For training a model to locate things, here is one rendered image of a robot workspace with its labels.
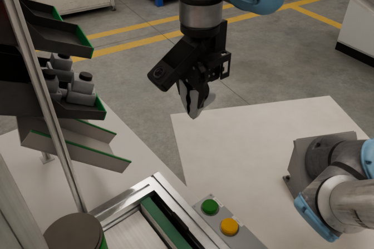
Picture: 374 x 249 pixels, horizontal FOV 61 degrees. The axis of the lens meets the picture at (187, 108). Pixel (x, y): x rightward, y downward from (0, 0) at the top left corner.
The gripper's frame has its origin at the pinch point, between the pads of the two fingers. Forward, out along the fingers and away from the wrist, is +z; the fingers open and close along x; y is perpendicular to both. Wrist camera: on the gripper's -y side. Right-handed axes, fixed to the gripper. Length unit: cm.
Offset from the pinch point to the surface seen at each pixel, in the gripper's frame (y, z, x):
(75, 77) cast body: -14.8, -3.8, 23.1
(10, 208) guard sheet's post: -34, -26, -25
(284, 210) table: 22.9, 37.4, -15.4
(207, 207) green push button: 0.7, 26.1, -6.5
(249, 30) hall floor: 259, 123, 203
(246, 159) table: 28.9, 37.4, 5.1
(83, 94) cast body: -14.7, -0.1, 21.2
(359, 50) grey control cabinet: 293, 112, 81
